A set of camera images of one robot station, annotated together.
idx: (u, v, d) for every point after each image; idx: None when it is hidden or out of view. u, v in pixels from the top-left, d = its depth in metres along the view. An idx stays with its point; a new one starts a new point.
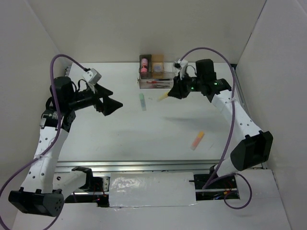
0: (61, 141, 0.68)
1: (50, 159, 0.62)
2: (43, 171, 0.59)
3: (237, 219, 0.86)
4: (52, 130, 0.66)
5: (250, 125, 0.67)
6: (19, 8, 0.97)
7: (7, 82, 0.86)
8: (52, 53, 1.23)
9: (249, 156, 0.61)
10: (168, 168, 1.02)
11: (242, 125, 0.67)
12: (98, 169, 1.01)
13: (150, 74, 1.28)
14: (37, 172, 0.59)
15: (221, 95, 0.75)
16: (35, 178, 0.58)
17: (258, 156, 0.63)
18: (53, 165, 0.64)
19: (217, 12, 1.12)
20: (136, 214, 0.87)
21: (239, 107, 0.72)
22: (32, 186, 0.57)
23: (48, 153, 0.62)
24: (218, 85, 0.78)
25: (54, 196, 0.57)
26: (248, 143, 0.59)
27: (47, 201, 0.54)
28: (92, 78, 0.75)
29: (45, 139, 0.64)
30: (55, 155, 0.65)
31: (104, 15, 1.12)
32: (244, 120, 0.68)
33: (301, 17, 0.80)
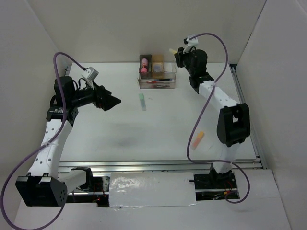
0: (65, 132, 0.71)
1: (56, 147, 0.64)
2: (50, 156, 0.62)
3: (237, 218, 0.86)
4: (57, 120, 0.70)
5: (228, 100, 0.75)
6: (19, 8, 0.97)
7: (7, 82, 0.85)
8: (52, 53, 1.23)
9: (230, 126, 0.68)
10: (168, 167, 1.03)
11: (221, 101, 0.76)
12: (97, 169, 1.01)
13: (150, 74, 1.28)
14: (44, 157, 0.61)
15: (205, 83, 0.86)
16: (42, 163, 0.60)
17: (241, 128, 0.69)
18: (59, 154, 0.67)
19: (217, 12, 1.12)
20: (136, 214, 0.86)
21: (219, 90, 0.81)
22: (40, 169, 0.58)
23: (54, 140, 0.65)
24: (203, 78, 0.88)
25: (60, 185, 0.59)
26: (226, 111, 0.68)
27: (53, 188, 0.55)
28: (91, 74, 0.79)
29: (51, 130, 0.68)
30: (61, 144, 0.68)
31: (104, 15, 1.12)
32: (223, 97, 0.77)
33: (302, 17, 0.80)
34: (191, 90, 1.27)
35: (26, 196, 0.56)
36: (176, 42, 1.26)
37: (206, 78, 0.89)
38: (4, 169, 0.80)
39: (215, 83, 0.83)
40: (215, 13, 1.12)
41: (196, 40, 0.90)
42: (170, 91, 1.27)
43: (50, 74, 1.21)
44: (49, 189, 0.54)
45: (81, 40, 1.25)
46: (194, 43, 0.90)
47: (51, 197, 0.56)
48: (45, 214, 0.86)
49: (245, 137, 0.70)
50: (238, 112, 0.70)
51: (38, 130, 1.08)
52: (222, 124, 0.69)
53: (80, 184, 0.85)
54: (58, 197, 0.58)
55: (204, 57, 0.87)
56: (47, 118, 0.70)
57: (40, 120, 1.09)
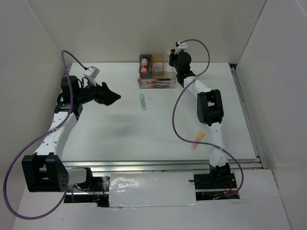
0: (71, 123, 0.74)
1: (62, 132, 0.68)
2: (56, 139, 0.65)
3: (237, 219, 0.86)
4: (64, 112, 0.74)
5: (205, 88, 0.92)
6: (19, 8, 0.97)
7: (7, 83, 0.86)
8: (52, 54, 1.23)
9: (206, 107, 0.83)
10: (168, 168, 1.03)
11: (199, 89, 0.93)
12: (98, 169, 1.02)
13: (151, 74, 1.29)
14: (50, 140, 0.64)
15: (187, 77, 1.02)
16: (49, 144, 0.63)
17: (216, 110, 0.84)
18: (64, 140, 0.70)
19: (217, 12, 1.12)
20: (136, 214, 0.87)
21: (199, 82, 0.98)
22: (45, 150, 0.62)
23: (61, 127, 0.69)
24: (186, 75, 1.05)
25: (63, 170, 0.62)
26: (202, 96, 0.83)
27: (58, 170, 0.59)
28: (93, 72, 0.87)
29: (58, 120, 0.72)
30: (66, 132, 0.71)
31: (104, 15, 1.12)
32: (200, 86, 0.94)
33: (301, 17, 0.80)
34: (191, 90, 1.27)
35: (29, 177, 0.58)
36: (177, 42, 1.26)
37: (189, 74, 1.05)
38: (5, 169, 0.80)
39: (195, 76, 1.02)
40: (215, 12, 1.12)
41: (185, 44, 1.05)
42: (170, 91, 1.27)
43: (50, 75, 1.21)
44: (53, 168, 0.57)
45: (81, 41, 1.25)
46: (184, 47, 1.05)
47: (54, 177, 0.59)
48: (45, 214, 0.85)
49: (220, 117, 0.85)
50: (213, 97, 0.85)
51: (38, 131, 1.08)
52: (200, 106, 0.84)
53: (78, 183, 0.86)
54: (61, 180, 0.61)
55: (188, 58, 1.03)
56: (54, 111, 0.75)
57: (40, 121, 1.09)
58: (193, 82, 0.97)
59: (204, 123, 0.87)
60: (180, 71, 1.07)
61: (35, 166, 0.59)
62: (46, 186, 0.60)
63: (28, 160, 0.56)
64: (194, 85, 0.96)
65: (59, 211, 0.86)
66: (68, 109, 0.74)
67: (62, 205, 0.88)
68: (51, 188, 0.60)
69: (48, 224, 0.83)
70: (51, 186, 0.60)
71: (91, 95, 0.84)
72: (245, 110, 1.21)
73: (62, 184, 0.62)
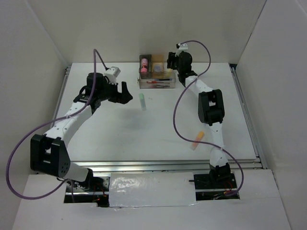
0: (85, 114, 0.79)
1: (74, 121, 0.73)
2: (67, 126, 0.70)
3: (237, 218, 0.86)
4: (82, 102, 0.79)
5: (206, 88, 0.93)
6: (19, 9, 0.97)
7: (7, 83, 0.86)
8: (52, 54, 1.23)
9: (206, 107, 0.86)
10: (167, 167, 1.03)
11: (200, 89, 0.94)
12: (97, 169, 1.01)
13: (151, 74, 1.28)
14: (61, 126, 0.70)
15: (189, 77, 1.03)
16: (59, 129, 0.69)
17: (217, 109, 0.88)
18: (74, 129, 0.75)
19: (217, 12, 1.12)
20: (136, 214, 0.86)
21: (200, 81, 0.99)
22: (55, 133, 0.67)
23: (75, 116, 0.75)
24: (189, 74, 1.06)
25: (65, 157, 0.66)
26: (203, 96, 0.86)
27: (61, 155, 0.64)
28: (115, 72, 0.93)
29: (74, 109, 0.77)
30: (78, 122, 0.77)
31: (104, 15, 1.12)
32: (202, 85, 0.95)
33: (301, 18, 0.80)
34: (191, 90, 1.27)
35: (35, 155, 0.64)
36: (177, 42, 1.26)
37: (190, 74, 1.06)
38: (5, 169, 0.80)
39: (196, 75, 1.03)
40: (215, 12, 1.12)
41: (186, 46, 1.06)
42: (170, 91, 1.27)
43: (50, 75, 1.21)
44: (57, 151, 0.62)
45: (81, 41, 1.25)
46: (184, 48, 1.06)
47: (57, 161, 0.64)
48: (45, 214, 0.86)
49: (221, 117, 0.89)
50: (214, 97, 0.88)
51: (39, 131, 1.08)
52: (201, 105, 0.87)
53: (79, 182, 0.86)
54: (61, 166, 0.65)
55: (189, 57, 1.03)
56: (74, 100, 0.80)
57: (40, 121, 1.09)
58: (194, 81, 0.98)
59: (205, 122, 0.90)
60: (182, 71, 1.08)
61: (42, 146, 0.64)
62: (47, 168, 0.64)
63: (37, 139, 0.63)
64: (195, 84, 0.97)
65: (59, 211, 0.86)
66: (86, 101, 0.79)
67: (62, 205, 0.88)
68: (51, 171, 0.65)
69: (48, 224, 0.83)
70: (51, 169, 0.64)
71: (109, 93, 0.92)
72: (245, 110, 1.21)
73: (62, 170, 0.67)
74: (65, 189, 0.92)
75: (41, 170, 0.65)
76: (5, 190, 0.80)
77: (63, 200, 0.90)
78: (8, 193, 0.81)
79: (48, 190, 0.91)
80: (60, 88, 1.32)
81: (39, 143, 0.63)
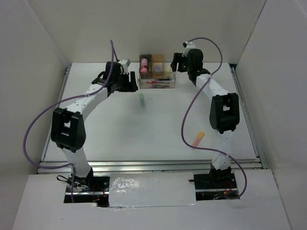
0: (101, 96, 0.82)
1: (92, 100, 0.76)
2: (86, 104, 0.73)
3: (237, 218, 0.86)
4: (99, 85, 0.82)
5: (221, 90, 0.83)
6: (19, 9, 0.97)
7: (7, 83, 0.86)
8: (52, 54, 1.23)
9: (219, 112, 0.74)
10: (167, 167, 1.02)
11: (214, 91, 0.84)
12: (97, 169, 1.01)
13: (151, 74, 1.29)
14: (80, 103, 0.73)
15: (201, 75, 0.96)
16: (78, 106, 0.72)
17: (231, 116, 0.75)
18: (91, 108, 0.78)
19: (217, 13, 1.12)
20: (136, 214, 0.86)
21: (214, 82, 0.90)
22: (75, 109, 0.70)
23: (93, 95, 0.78)
24: (200, 71, 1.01)
25: (82, 131, 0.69)
26: (217, 98, 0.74)
27: (78, 128, 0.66)
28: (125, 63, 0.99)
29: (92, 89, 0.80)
30: (95, 102, 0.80)
31: (104, 15, 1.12)
32: (216, 87, 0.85)
33: (301, 18, 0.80)
34: (191, 90, 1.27)
35: (55, 126, 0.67)
36: (177, 42, 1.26)
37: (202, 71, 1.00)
38: (5, 169, 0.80)
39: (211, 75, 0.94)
40: (215, 13, 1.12)
41: (193, 44, 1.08)
42: (171, 91, 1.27)
43: (50, 75, 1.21)
44: (76, 124, 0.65)
45: (81, 41, 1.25)
46: (191, 46, 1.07)
47: (74, 135, 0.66)
48: (46, 213, 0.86)
49: (235, 124, 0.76)
50: (230, 101, 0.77)
51: (38, 131, 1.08)
52: (214, 110, 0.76)
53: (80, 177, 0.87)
54: (78, 139, 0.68)
55: (199, 52, 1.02)
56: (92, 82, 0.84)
57: (40, 121, 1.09)
58: (207, 83, 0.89)
59: (216, 129, 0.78)
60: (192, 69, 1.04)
61: (62, 119, 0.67)
62: (64, 141, 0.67)
63: (58, 112, 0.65)
64: (209, 86, 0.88)
65: (59, 211, 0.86)
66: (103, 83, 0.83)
67: (62, 205, 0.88)
68: (67, 143, 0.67)
69: (48, 225, 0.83)
70: (67, 143, 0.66)
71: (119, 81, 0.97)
72: (245, 110, 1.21)
73: (78, 143, 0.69)
74: (65, 189, 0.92)
75: (59, 142, 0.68)
76: (5, 190, 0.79)
77: (64, 201, 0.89)
78: (8, 193, 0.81)
79: (48, 190, 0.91)
80: (60, 88, 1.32)
81: (60, 115, 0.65)
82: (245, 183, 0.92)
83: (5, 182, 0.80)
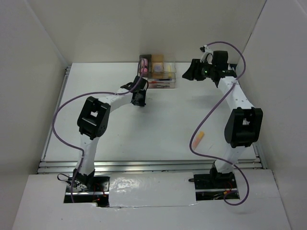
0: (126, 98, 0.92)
1: (119, 99, 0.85)
2: (113, 99, 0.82)
3: (237, 219, 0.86)
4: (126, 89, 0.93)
5: (244, 101, 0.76)
6: (19, 10, 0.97)
7: (7, 84, 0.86)
8: (52, 54, 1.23)
9: (238, 127, 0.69)
10: (167, 168, 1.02)
11: (236, 101, 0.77)
12: (98, 169, 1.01)
13: (151, 74, 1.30)
14: (110, 97, 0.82)
15: (226, 78, 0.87)
16: (108, 99, 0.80)
17: (249, 132, 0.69)
18: (115, 105, 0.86)
19: (217, 13, 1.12)
20: (136, 214, 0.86)
21: (239, 88, 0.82)
22: (105, 101, 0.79)
23: (121, 96, 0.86)
24: (225, 71, 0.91)
25: (105, 121, 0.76)
26: (238, 112, 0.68)
27: (103, 118, 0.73)
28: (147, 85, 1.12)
29: (120, 92, 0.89)
30: (120, 101, 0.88)
31: (104, 15, 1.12)
32: (240, 97, 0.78)
33: (302, 18, 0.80)
34: (191, 90, 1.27)
35: (83, 111, 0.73)
36: (176, 42, 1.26)
37: (228, 73, 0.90)
38: (5, 169, 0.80)
39: (236, 80, 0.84)
40: (215, 13, 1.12)
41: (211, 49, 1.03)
42: (171, 91, 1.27)
43: (50, 75, 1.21)
44: (103, 113, 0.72)
45: (81, 41, 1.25)
46: (210, 51, 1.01)
47: (98, 123, 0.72)
48: (46, 213, 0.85)
49: (252, 142, 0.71)
50: (251, 116, 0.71)
51: (38, 131, 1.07)
52: (231, 122, 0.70)
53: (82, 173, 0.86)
54: (100, 127, 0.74)
55: (225, 52, 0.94)
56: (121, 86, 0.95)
57: (40, 120, 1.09)
58: (232, 90, 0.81)
59: (229, 142, 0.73)
60: (216, 69, 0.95)
61: (91, 107, 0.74)
62: (88, 127, 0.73)
63: (90, 100, 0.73)
64: (232, 93, 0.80)
65: (59, 211, 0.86)
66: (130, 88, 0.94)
67: (62, 205, 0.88)
68: (90, 130, 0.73)
69: (47, 225, 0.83)
70: (91, 128, 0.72)
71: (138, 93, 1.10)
72: None
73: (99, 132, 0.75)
74: (65, 189, 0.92)
75: (84, 127, 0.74)
76: (4, 190, 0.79)
77: (64, 201, 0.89)
78: (7, 194, 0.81)
79: (48, 190, 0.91)
80: (60, 88, 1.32)
81: (92, 103, 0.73)
82: (248, 184, 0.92)
83: (5, 182, 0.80)
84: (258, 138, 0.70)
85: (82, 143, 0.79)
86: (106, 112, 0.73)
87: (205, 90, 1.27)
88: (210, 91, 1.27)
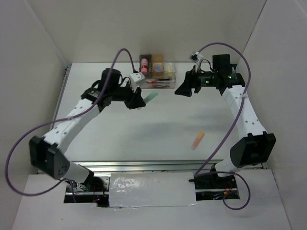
0: (92, 115, 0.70)
1: (76, 124, 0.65)
2: (66, 131, 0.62)
3: (237, 219, 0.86)
4: (89, 101, 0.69)
5: (255, 124, 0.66)
6: (20, 10, 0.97)
7: (7, 84, 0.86)
8: (52, 54, 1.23)
9: (247, 154, 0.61)
10: (168, 167, 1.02)
11: (246, 123, 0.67)
12: (97, 169, 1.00)
13: (151, 74, 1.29)
14: (61, 129, 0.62)
15: (233, 90, 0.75)
16: (58, 133, 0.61)
17: (257, 156, 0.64)
18: (76, 130, 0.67)
19: (217, 13, 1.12)
20: (136, 214, 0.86)
21: (248, 104, 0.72)
22: (53, 137, 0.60)
23: (77, 118, 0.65)
24: (232, 78, 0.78)
25: (63, 161, 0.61)
26: (249, 140, 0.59)
27: (54, 162, 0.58)
28: (138, 81, 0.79)
29: (79, 108, 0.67)
30: (83, 122, 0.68)
31: (103, 16, 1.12)
32: (250, 118, 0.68)
33: (301, 18, 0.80)
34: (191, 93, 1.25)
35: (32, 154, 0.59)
36: (176, 42, 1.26)
37: (234, 80, 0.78)
38: (5, 169, 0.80)
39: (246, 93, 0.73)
40: (215, 13, 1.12)
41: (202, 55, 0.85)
42: (171, 91, 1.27)
43: (50, 76, 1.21)
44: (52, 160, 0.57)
45: (81, 41, 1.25)
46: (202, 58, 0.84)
47: (51, 168, 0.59)
48: (46, 213, 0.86)
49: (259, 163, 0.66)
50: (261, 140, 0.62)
51: (38, 131, 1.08)
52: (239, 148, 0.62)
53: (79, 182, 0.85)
54: (57, 170, 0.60)
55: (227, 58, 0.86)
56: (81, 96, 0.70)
57: (40, 121, 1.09)
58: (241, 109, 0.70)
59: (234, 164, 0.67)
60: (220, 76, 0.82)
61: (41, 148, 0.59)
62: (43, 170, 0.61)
63: (35, 143, 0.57)
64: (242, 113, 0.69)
65: (59, 211, 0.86)
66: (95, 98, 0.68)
67: (62, 205, 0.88)
68: (47, 172, 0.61)
69: (48, 225, 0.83)
70: (46, 172, 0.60)
71: (123, 96, 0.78)
72: None
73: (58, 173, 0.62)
74: (66, 189, 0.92)
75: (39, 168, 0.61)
76: (4, 190, 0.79)
77: (64, 201, 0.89)
78: (7, 194, 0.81)
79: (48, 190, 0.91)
80: (60, 88, 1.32)
81: (36, 147, 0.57)
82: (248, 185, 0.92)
83: (5, 182, 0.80)
84: (266, 159, 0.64)
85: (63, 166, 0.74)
86: (56, 156, 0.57)
87: (205, 89, 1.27)
88: (210, 91, 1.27)
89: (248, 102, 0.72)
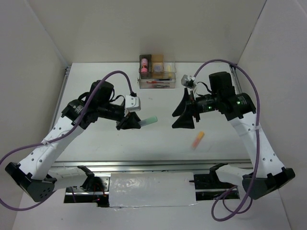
0: (74, 134, 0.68)
1: (53, 149, 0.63)
2: (42, 158, 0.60)
3: (237, 219, 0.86)
4: (69, 120, 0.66)
5: (274, 160, 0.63)
6: (20, 10, 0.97)
7: (7, 84, 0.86)
8: (52, 54, 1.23)
9: (266, 194, 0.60)
10: (167, 167, 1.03)
11: (265, 161, 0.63)
12: (97, 169, 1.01)
13: (151, 74, 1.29)
14: (37, 156, 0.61)
15: (245, 120, 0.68)
16: (33, 161, 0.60)
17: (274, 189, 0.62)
18: (56, 154, 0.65)
19: (217, 13, 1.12)
20: (136, 214, 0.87)
21: (263, 136, 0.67)
22: (27, 166, 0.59)
23: (54, 143, 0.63)
24: (242, 104, 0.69)
25: (44, 185, 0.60)
26: (270, 184, 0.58)
27: (31, 189, 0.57)
28: (131, 108, 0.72)
29: (58, 129, 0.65)
30: (62, 145, 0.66)
31: (103, 16, 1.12)
32: (266, 154, 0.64)
33: (302, 17, 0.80)
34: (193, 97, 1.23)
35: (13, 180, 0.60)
36: (176, 42, 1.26)
37: (244, 105, 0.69)
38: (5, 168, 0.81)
39: (260, 125, 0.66)
40: (215, 13, 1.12)
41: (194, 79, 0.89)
42: (171, 91, 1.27)
43: (50, 76, 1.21)
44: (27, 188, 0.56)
45: (81, 41, 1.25)
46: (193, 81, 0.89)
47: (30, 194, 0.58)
48: (46, 213, 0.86)
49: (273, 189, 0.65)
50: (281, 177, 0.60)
51: (38, 131, 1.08)
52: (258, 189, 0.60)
53: (76, 185, 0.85)
54: (39, 194, 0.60)
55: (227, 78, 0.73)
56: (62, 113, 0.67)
57: (40, 120, 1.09)
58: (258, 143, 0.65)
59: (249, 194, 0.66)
60: (226, 101, 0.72)
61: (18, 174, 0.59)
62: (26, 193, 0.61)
63: (10, 171, 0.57)
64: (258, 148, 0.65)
65: (59, 211, 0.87)
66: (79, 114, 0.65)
67: (62, 205, 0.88)
68: None
69: (48, 225, 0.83)
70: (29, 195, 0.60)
71: (112, 115, 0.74)
72: None
73: (41, 195, 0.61)
74: (66, 189, 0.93)
75: None
76: (5, 189, 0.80)
77: (64, 201, 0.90)
78: (7, 193, 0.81)
79: None
80: (60, 88, 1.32)
81: (12, 176, 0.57)
82: None
83: (5, 182, 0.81)
84: (281, 187, 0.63)
85: (55, 174, 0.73)
86: (33, 183, 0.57)
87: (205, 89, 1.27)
88: None
89: (262, 132, 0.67)
